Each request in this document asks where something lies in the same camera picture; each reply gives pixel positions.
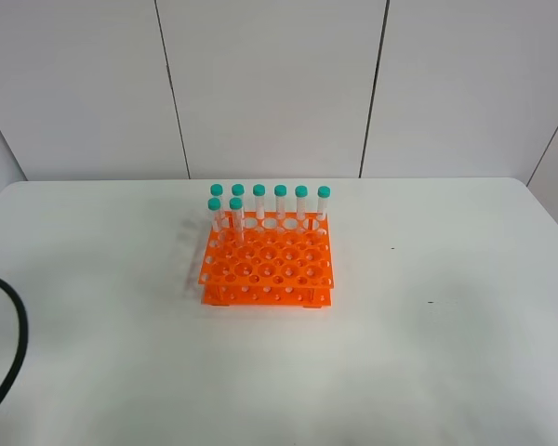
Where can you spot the test tube with teal cap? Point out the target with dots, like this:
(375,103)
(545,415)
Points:
(237,208)

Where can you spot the orange test tube rack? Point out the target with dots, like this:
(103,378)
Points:
(271,263)

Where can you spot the second row tube teal cap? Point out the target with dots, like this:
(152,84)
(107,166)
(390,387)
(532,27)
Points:
(216,235)

